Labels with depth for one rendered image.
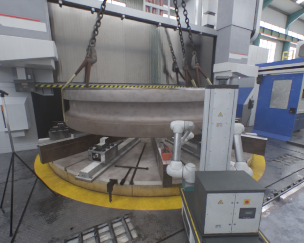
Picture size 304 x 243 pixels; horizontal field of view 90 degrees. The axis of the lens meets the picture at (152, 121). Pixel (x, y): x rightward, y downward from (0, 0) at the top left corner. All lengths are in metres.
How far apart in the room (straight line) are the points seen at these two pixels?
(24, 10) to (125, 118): 2.72
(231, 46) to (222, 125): 4.99
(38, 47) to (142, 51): 3.47
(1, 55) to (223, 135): 3.56
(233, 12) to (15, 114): 7.22
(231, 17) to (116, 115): 5.26
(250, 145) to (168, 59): 4.22
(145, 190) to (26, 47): 3.15
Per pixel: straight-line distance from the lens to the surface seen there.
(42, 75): 4.52
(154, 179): 2.63
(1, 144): 5.92
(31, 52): 3.59
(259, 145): 4.14
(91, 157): 3.02
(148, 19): 6.29
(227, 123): 1.90
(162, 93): 2.76
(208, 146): 1.89
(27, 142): 5.78
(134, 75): 5.79
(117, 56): 5.69
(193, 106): 3.19
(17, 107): 5.22
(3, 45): 3.67
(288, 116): 6.98
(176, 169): 2.10
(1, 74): 4.66
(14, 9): 4.23
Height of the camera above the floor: 1.73
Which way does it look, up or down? 12 degrees down
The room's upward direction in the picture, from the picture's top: straight up
